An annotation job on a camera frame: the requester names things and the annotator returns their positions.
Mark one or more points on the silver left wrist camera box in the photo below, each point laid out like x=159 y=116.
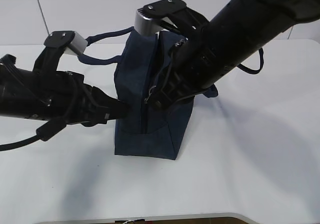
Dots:
x=56 y=44

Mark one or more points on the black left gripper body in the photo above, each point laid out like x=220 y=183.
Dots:
x=89 y=105

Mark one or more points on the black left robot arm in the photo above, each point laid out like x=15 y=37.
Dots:
x=65 y=95

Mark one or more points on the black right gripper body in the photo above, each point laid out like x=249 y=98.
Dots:
x=171 y=88

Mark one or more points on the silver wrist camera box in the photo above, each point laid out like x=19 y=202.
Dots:
x=172 y=15
x=56 y=44

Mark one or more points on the dark blue lunch bag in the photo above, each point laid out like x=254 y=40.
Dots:
x=144 y=132

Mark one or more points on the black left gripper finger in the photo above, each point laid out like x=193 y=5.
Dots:
x=116 y=109

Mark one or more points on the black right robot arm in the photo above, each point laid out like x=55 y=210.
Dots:
x=214 y=47

